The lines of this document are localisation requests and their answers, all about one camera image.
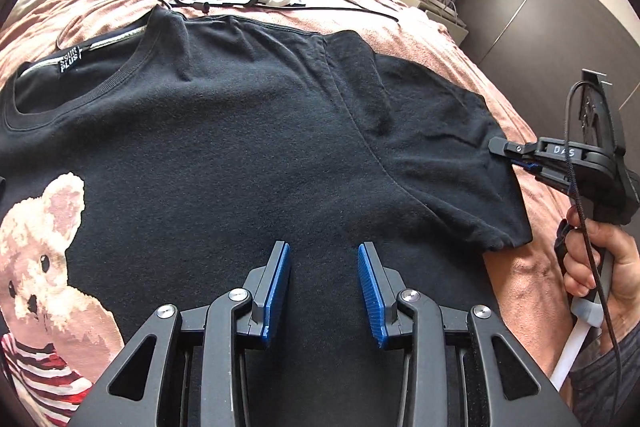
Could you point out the person's right hand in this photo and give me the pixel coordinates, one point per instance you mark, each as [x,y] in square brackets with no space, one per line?
[625,272]

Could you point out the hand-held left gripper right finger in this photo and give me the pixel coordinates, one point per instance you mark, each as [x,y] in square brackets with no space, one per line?
[370,297]

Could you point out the black bear print t-shirt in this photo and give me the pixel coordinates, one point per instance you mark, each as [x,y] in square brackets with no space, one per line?
[225,132]

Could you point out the dark wardrobe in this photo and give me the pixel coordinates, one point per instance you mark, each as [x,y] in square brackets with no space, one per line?
[525,7]

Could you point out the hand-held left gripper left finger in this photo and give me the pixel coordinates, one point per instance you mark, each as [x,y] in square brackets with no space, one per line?
[277,297]

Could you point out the brown fleece blanket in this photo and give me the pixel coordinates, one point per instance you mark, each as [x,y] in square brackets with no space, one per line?
[500,72]

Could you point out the person's right forearm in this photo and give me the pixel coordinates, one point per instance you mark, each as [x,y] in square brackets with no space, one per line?
[615,387]

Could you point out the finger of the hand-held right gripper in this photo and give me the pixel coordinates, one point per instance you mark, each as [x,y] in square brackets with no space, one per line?
[542,174]
[510,146]

